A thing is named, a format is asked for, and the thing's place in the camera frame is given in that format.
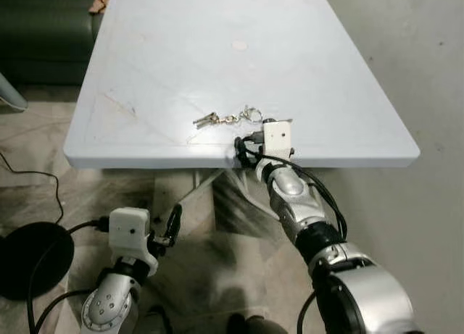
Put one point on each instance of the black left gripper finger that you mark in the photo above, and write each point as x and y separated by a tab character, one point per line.
175	224

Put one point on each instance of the silver keys with keyring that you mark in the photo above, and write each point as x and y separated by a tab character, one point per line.
206	119

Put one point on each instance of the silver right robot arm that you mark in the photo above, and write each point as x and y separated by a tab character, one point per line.
362	283

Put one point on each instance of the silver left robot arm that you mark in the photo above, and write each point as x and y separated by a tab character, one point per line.
109	305

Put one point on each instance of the robot right leg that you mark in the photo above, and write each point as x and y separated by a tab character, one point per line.
254	325

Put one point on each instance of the black round base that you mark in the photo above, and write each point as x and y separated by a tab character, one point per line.
32	261

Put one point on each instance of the grey curved object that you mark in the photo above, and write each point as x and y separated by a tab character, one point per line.
11	95

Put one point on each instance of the dark green sofa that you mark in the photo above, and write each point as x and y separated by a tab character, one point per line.
43	30

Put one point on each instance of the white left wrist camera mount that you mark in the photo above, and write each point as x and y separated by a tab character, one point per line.
129	229

